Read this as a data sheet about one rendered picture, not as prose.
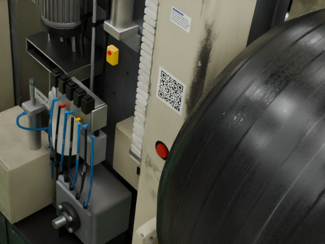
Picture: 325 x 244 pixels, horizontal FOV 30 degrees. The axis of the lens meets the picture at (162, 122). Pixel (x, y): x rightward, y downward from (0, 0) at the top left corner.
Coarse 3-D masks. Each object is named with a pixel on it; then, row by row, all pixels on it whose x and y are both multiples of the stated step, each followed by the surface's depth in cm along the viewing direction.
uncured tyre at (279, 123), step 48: (288, 48) 90; (240, 96) 88; (288, 96) 85; (192, 144) 91; (240, 144) 86; (288, 144) 83; (192, 192) 91; (240, 192) 85; (288, 192) 81; (192, 240) 93; (240, 240) 86; (288, 240) 81
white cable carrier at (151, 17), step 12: (156, 0) 112; (156, 12) 113; (144, 24) 117; (156, 24) 115; (144, 36) 119; (144, 48) 120; (144, 60) 122; (144, 72) 124; (144, 84) 125; (144, 96) 127; (144, 108) 129; (144, 120) 130; (144, 132) 139; (132, 144) 138; (132, 156) 140
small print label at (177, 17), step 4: (172, 8) 108; (172, 12) 108; (176, 12) 107; (180, 12) 106; (172, 16) 108; (176, 16) 108; (180, 16) 107; (184, 16) 106; (188, 16) 105; (172, 20) 109; (176, 20) 108; (180, 20) 107; (184, 20) 106; (188, 20) 106; (176, 24) 108; (180, 24) 108; (184, 24) 107; (188, 24) 106; (184, 28) 107; (188, 28) 106; (188, 32) 107
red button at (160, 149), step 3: (159, 144) 127; (156, 147) 128; (159, 147) 127; (162, 147) 127; (156, 150) 128; (159, 150) 128; (162, 150) 127; (165, 150) 127; (159, 153) 128; (162, 153) 127; (165, 153) 127; (162, 156) 128; (165, 156) 127
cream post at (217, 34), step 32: (160, 0) 110; (192, 0) 103; (224, 0) 102; (256, 0) 109; (160, 32) 113; (192, 32) 106; (224, 32) 107; (160, 64) 117; (192, 64) 109; (224, 64) 113; (192, 96) 113; (160, 128) 125; (160, 160) 130
